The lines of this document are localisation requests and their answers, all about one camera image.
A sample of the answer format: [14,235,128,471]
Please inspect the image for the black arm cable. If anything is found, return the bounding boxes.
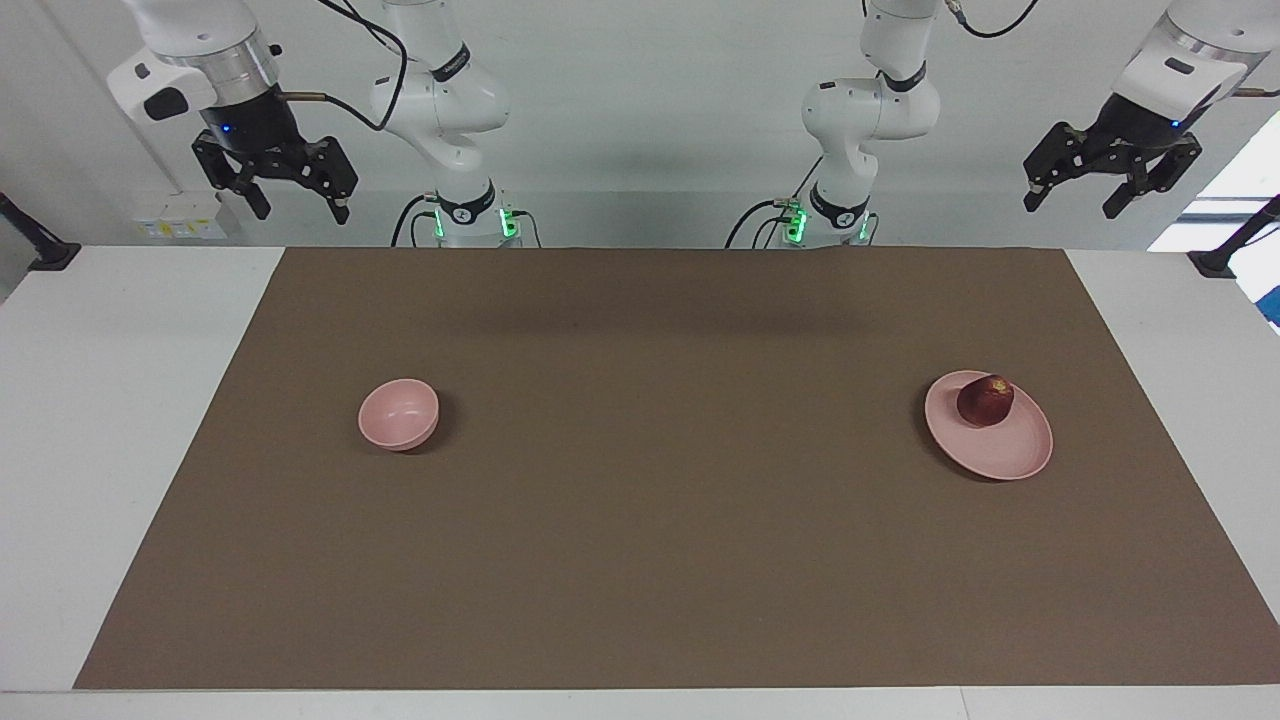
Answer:
[945,0,1280,101]
[278,0,409,133]

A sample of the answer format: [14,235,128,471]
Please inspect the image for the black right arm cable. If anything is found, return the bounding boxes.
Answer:
[278,0,409,133]

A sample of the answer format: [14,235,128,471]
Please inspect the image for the pink plate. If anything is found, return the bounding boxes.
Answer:
[924,370,1054,481]

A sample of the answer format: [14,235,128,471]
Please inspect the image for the bright window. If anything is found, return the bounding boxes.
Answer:
[1148,110,1280,253]

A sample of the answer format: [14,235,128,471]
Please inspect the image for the dark red apple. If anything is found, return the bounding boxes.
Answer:
[956,374,1016,429]

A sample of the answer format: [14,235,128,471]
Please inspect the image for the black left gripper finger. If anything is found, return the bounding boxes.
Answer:
[1023,122,1101,213]
[1103,135,1203,219]

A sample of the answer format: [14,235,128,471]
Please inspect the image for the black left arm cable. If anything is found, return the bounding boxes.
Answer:
[945,0,1280,101]

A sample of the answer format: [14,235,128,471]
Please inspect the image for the black clamp stand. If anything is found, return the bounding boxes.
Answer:
[1188,195,1280,279]
[0,192,81,273]

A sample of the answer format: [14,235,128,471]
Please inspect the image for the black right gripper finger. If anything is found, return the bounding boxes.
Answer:
[192,130,271,221]
[300,137,359,225]

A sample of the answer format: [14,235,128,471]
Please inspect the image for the white wall socket box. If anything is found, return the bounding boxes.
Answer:
[133,193,226,241]

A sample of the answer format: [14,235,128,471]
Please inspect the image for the pink bowl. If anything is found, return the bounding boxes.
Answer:
[358,378,440,452]

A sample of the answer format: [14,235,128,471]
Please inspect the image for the brown table mat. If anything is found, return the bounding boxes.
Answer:
[73,247,1280,691]

